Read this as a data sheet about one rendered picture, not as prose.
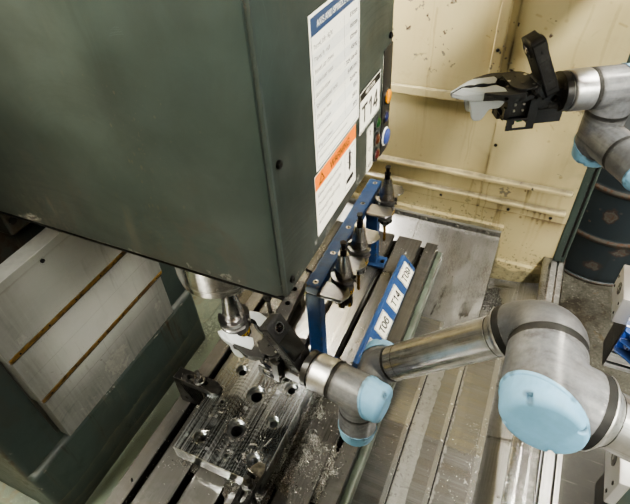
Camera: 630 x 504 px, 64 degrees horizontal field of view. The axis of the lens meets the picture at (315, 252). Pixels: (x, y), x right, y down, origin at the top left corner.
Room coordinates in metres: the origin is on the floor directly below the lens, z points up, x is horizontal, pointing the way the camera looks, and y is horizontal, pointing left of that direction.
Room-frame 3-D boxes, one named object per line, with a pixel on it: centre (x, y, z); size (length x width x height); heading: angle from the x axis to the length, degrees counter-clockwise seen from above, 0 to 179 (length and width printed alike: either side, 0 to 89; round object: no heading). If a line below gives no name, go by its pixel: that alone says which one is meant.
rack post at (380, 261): (1.23, -0.19, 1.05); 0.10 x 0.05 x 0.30; 63
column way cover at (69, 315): (0.87, 0.57, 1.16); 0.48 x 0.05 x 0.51; 153
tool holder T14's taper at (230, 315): (0.67, 0.17, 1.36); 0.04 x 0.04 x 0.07
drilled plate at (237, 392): (0.65, 0.19, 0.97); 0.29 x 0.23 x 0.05; 153
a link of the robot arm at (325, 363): (0.55, 0.00, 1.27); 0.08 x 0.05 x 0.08; 145
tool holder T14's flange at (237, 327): (0.67, 0.17, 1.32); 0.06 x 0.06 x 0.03
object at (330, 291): (0.81, -0.04, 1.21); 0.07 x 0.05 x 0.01; 63
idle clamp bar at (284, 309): (0.98, 0.10, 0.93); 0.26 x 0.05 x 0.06; 158
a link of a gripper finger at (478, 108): (0.83, -0.31, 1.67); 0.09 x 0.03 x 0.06; 93
